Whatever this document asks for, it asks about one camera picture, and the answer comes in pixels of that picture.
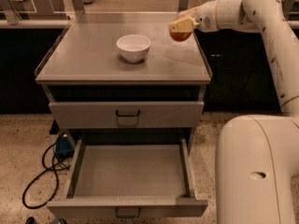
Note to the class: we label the white ceramic bowl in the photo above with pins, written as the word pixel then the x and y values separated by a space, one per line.
pixel 133 48

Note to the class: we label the red apple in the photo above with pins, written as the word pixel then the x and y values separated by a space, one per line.
pixel 180 37

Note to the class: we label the black top drawer handle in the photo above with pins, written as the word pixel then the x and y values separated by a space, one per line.
pixel 127 114

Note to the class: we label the closed grey top drawer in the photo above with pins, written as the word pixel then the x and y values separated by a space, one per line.
pixel 101 115

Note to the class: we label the grey background table left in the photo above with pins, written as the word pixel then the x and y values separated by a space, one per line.
pixel 40 9

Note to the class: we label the black middle drawer handle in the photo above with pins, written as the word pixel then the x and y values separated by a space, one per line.
pixel 127 212

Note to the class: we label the white horizontal rail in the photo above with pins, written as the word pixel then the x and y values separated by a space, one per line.
pixel 139 25

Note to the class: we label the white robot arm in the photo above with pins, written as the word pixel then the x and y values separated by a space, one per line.
pixel 257 154

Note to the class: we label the open grey middle drawer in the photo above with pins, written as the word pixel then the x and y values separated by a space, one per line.
pixel 155 178

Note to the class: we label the blue power adapter box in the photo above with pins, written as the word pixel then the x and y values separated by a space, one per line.
pixel 63 148

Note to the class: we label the grey metal drawer cabinet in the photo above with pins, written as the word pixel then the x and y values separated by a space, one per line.
pixel 87 66

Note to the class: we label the far left metal post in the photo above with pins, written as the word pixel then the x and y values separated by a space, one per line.
pixel 11 15

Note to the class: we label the black drawer handle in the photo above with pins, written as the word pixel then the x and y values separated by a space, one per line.
pixel 127 114
pixel 127 212

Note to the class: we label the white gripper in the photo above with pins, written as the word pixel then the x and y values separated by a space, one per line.
pixel 206 17

